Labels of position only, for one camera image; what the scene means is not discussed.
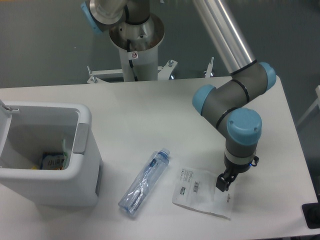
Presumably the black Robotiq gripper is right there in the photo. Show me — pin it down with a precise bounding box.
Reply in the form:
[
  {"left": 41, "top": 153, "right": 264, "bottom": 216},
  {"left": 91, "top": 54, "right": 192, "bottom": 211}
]
[{"left": 215, "top": 156, "right": 258, "bottom": 192}]

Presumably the white plastic packaging bag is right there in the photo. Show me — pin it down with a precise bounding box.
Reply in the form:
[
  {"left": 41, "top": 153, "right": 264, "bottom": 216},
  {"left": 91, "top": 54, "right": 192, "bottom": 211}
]
[{"left": 172, "top": 167, "right": 235, "bottom": 220}]

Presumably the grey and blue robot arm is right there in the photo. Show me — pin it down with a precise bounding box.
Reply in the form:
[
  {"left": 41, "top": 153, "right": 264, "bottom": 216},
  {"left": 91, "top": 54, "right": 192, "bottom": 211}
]
[{"left": 81, "top": 0, "right": 277, "bottom": 192}]

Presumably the white open trash can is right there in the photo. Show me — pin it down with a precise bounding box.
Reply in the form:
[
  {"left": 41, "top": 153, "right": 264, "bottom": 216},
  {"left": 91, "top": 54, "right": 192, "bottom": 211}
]
[{"left": 0, "top": 101, "right": 103, "bottom": 207}]

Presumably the crushed clear plastic bottle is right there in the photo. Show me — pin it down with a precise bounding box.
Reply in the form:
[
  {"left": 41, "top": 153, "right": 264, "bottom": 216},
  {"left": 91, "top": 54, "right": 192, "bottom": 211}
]
[{"left": 118, "top": 148, "right": 170, "bottom": 216}]

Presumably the black device at table edge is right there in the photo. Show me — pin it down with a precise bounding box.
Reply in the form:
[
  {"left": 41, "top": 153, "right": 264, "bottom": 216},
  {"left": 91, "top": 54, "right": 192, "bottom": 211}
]
[{"left": 301, "top": 202, "right": 320, "bottom": 229}]

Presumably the snack wrapper in bin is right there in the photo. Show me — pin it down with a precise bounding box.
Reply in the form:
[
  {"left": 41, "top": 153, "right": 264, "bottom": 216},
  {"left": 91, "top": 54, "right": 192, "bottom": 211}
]
[{"left": 40, "top": 152, "right": 66, "bottom": 170}]

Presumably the white frame at right edge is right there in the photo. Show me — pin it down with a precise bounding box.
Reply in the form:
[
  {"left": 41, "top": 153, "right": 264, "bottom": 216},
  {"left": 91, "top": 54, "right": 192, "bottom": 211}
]
[{"left": 296, "top": 85, "right": 320, "bottom": 129}]

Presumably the white pedestal base frame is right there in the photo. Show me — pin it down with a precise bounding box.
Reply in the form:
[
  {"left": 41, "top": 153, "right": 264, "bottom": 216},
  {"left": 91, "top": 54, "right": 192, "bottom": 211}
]
[{"left": 86, "top": 56, "right": 216, "bottom": 85}]

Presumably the black cable on pedestal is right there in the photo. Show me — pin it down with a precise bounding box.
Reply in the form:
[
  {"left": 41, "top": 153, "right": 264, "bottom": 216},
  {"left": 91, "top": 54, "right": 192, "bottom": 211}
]
[{"left": 126, "top": 39, "right": 139, "bottom": 82}]

